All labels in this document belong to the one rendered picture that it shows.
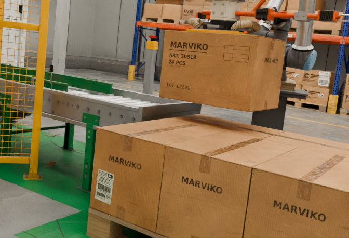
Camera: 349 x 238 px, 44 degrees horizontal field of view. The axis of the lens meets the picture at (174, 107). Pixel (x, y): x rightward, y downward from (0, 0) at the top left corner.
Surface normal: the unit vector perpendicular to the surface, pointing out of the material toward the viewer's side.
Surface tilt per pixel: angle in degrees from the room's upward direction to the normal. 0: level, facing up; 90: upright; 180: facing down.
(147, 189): 90
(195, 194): 90
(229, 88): 90
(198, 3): 90
